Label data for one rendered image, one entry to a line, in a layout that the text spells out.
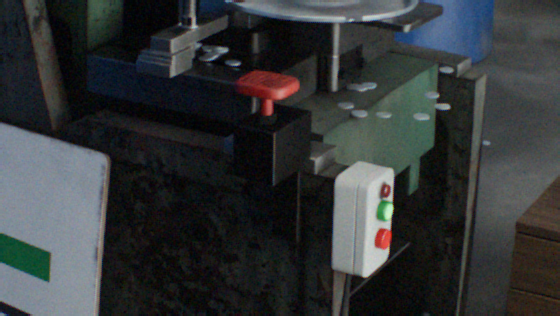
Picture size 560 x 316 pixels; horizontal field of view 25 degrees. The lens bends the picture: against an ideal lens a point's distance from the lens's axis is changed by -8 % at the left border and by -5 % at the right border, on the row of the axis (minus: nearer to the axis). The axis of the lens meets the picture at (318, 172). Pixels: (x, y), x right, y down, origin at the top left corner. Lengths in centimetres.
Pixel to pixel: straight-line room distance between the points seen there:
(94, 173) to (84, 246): 11
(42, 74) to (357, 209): 55
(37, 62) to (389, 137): 55
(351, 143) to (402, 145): 19
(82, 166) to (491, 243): 134
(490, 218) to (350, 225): 145
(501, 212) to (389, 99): 125
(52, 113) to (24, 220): 18
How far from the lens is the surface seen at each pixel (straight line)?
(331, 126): 181
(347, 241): 172
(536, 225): 227
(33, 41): 195
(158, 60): 183
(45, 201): 197
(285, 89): 161
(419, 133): 210
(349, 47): 195
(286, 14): 185
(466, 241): 224
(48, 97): 197
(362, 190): 168
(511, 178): 338
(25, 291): 204
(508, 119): 379
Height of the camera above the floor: 129
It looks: 23 degrees down
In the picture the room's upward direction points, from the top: 2 degrees clockwise
